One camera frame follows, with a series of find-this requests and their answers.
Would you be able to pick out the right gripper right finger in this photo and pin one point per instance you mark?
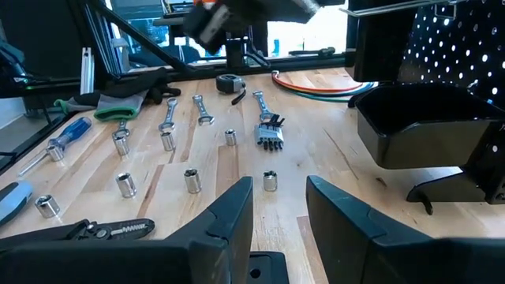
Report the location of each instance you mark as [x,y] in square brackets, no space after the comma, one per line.
[355,244]

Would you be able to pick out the silver aluminium bar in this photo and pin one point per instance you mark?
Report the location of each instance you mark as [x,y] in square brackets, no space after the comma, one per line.
[87,71]

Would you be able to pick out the wide black plastic bin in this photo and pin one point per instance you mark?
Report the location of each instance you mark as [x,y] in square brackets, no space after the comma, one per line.
[426,146]

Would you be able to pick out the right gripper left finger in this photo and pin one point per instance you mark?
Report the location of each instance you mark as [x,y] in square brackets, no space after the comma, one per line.
[221,236]

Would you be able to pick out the black tape measure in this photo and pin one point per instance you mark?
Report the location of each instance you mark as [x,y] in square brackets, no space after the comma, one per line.
[229,83]

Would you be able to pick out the grey hex key set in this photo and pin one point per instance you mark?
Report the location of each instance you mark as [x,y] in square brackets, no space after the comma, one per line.
[269,136]

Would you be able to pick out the black work glove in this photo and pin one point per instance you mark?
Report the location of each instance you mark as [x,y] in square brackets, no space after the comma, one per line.
[134,84]

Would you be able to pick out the silver combination wrench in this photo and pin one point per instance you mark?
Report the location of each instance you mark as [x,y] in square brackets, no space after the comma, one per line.
[260,103]
[122,128]
[170,112]
[201,108]

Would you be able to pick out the silver double prong hook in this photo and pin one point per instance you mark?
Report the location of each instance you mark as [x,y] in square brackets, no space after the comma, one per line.
[375,9]

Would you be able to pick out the grey and black screwdriver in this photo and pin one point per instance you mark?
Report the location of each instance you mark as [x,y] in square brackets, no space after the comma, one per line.
[13,199]

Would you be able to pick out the black perforated pegboard stand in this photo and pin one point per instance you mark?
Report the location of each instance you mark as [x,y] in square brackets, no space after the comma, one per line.
[485,185]

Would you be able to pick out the silver steel socket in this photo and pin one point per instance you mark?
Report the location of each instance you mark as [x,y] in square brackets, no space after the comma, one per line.
[126,185]
[230,137]
[121,146]
[192,181]
[47,206]
[270,180]
[55,153]
[168,140]

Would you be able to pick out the grey glove green cuff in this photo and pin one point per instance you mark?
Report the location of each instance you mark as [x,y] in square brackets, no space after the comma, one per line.
[114,104]

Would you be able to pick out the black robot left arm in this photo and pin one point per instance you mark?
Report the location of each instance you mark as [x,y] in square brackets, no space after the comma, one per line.
[284,10]

